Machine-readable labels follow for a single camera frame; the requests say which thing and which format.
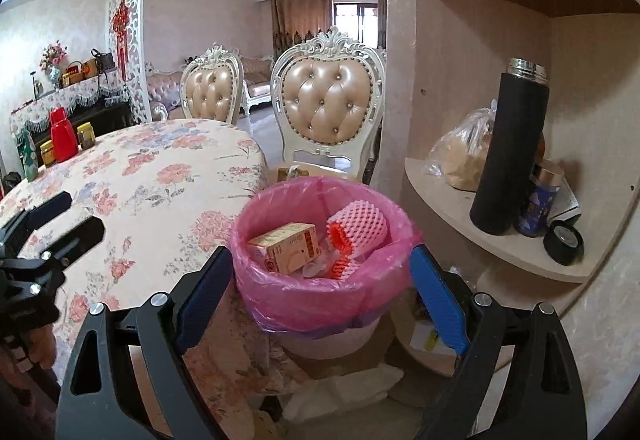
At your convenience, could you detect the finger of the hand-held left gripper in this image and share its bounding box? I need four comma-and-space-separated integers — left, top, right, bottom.
0, 216, 106, 271
0, 191, 73, 248

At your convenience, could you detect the beige tufted dining chair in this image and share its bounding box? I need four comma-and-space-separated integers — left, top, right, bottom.
179, 43, 246, 125
270, 27, 388, 185

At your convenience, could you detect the person's left hand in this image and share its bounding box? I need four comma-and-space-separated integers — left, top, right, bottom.
19, 322, 58, 372

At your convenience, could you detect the cardboard box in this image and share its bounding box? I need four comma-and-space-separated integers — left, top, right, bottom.
390, 300, 461, 371

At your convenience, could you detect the pink foam net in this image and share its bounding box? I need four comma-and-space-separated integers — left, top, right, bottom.
327, 255, 351, 279

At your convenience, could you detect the black thermos bottle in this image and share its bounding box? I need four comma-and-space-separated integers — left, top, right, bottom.
469, 58, 550, 237

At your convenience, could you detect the blue tin can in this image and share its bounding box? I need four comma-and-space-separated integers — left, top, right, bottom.
515, 161, 566, 238

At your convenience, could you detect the window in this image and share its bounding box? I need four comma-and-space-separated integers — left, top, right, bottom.
331, 2, 379, 45

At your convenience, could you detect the white paper sheet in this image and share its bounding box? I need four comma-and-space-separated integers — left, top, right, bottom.
282, 362, 406, 423

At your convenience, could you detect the yellow orange carton box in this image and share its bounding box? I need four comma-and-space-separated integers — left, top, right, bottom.
246, 224, 321, 275

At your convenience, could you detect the pink foam net sleeve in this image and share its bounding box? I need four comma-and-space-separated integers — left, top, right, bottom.
327, 201, 388, 257

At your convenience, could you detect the red thermos jug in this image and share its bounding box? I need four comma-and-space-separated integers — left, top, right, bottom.
48, 107, 80, 164

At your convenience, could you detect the lace piano cloth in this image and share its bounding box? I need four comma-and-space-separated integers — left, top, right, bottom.
9, 70, 133, 135

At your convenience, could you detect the corner wall shelf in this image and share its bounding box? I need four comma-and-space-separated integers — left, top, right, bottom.
402, 0, 640, 285

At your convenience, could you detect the black piano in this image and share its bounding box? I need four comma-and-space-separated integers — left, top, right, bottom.
30, 100, 136, 155

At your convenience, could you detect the brown curtain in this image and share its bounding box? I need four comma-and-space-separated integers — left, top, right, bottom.
270, 0, 333, 58

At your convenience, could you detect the pink tufted sofa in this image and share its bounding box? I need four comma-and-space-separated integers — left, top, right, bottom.
145, 62, 183, 121

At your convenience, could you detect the red knot ornament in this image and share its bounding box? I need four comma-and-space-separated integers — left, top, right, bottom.
111, 0, 132, 80

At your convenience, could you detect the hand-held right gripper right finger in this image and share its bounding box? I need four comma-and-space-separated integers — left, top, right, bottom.
409, 244, 588, 440

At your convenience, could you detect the clear plastic food bag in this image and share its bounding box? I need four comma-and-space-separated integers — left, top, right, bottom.
427, 107, 498, 193

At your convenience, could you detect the white trash bin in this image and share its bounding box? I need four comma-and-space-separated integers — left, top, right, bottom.
272, 315, 388, 361

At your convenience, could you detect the pink flower bouquet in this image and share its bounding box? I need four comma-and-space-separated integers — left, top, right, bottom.
39, 40, 68, 68

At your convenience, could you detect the dark handbag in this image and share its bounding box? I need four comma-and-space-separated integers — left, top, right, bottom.
90, 48, 117, 73

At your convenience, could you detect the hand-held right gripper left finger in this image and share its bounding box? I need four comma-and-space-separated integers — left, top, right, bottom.
55, 246, 235, 440

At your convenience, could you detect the wicker basket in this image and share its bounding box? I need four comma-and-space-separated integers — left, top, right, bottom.
61, 61, 85, 88

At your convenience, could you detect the green bottle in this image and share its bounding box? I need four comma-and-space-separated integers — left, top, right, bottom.
17, 130, 38, 181

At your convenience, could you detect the tall white lattice screen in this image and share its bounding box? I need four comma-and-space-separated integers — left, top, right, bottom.
106, 0, 153, 125

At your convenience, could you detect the dark-content glass jar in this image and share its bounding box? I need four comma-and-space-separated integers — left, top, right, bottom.
76, 122, 96, 151

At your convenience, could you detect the black tape roll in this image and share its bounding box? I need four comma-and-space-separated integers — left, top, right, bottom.
543, 220, 585, 267

